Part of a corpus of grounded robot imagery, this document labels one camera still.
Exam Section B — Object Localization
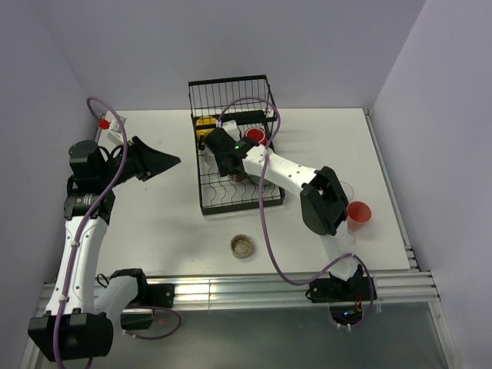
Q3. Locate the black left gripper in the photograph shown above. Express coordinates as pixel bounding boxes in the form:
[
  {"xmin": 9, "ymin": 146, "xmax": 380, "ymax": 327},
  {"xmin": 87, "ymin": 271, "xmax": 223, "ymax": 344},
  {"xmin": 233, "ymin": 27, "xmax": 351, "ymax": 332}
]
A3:
[{"xmin": 98, "ymin": 136, "xmax": 180, "ymax": 188}]

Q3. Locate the green plastic cup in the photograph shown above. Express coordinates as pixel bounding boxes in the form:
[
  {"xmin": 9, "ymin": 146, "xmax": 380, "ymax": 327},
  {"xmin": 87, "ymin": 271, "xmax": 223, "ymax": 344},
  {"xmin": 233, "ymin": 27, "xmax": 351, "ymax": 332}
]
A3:
[{"xmin": 248, "ymin": 175, "xmax": 273, "ymax": 187}]

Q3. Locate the black wire dish rack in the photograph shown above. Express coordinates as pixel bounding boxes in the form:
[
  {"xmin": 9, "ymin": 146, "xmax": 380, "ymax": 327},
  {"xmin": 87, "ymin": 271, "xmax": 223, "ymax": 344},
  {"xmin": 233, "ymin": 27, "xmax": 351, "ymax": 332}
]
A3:
[{"xmin": 188, "ymin": 75, "xmax": 285, "ymax": 216}]

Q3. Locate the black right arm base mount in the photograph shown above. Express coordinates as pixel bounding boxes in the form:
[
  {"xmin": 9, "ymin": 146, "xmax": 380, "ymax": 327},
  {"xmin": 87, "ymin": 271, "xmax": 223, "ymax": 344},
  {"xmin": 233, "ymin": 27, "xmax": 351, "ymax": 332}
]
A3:
[{"xmin": 305, "ymin": 277, "xmax": 377, "ymax": 303}]

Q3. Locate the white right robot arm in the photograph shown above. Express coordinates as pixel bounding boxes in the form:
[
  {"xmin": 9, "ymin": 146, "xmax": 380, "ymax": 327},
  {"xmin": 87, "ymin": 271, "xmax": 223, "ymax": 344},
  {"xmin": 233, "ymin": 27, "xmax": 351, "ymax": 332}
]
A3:
[{"xmin": 201, "ymin": 128, "xmax": 364, "ymax": 300}]

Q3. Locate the clear glass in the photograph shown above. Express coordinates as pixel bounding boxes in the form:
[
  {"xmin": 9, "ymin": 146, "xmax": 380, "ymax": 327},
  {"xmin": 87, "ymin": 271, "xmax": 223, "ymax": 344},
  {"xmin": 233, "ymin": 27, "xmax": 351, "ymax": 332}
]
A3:
[
  {"xmin": 341, "ymin": 181, "xmax": 354, "ymax": 202},
  {"xmin": 204, "ymin": 151, "xmax": 216, "ymax": 167}
]

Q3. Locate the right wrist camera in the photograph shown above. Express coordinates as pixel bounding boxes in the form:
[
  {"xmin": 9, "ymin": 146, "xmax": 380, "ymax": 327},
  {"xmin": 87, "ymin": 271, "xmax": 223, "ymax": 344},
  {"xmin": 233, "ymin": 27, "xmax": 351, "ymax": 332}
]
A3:
[{"xmin": 216, "ymin": 120, "xmax": 241, "ymax": 141}]

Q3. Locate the yellow ceramic mug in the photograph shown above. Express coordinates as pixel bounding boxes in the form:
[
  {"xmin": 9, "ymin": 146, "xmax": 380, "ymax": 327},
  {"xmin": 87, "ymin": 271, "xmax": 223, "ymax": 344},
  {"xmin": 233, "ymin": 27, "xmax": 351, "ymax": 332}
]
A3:
[{"xmin": 195, "ymin": 116, "xmax": 217, "ymax": 144}]

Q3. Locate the aluminium frame rail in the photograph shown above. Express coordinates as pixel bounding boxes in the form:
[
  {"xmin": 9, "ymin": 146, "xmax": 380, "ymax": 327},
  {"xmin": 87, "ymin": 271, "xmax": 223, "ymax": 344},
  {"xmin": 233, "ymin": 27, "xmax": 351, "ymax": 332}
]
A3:
[{"xmin": 36, "ymin": 267, "xmax": 441, "ymax": 316}]

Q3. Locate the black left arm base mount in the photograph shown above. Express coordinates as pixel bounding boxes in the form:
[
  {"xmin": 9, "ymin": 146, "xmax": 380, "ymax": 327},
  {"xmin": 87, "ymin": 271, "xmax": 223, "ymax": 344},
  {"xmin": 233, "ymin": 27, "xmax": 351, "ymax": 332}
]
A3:
[{"xmin": 120, "ymin": 284, "xmax": 175, "ymax": 331}]

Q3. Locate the small brown glass jar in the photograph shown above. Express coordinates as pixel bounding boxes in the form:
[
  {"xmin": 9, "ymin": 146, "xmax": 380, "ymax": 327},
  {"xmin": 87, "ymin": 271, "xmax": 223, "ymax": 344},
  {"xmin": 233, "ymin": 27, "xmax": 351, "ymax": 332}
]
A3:
[{"xmin": 230, "ymin": 234, "xmax": 254, "ymax": 259}]

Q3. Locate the red mug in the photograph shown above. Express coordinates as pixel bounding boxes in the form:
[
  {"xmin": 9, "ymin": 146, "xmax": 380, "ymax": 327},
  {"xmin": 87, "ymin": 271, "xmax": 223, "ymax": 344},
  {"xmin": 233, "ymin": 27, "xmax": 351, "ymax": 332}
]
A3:
[{"xmin": 245, "ymin": 128, "xmax": 268, "ymax": 145}]

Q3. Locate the black metal mug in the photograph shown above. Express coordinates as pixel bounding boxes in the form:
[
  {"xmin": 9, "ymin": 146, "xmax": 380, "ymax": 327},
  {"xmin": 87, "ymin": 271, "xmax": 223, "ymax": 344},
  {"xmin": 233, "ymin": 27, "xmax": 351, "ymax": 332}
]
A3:
[{"xmin": 229, "ymin": 172, "xmax": 249, "ymax": 183}]

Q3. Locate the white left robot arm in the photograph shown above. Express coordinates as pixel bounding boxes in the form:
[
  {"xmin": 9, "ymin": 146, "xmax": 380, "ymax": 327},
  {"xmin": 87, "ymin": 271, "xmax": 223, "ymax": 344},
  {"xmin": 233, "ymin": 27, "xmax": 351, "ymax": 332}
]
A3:
[{"xmin": 28, "ymin": 137, "xmax": 181, "ymax": 365}]

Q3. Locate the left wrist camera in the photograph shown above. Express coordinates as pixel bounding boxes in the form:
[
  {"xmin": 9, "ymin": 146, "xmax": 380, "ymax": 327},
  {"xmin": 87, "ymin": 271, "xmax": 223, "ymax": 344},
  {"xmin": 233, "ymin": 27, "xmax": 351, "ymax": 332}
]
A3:
[{"xmin": 97, "ymin": 111, "xmax": 123, "ymax": 145}]

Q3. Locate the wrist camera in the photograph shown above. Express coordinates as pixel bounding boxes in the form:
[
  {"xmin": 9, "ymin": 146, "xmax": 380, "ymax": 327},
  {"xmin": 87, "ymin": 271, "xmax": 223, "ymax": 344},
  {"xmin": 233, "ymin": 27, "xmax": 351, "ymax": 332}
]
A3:
[
  {"xmin": 216, "ymin": 120, "xmax": 241, "ymax": 141},
  {"xmin": 97, "ymin": 111, "xmax": 123, "ymax": 145}
]

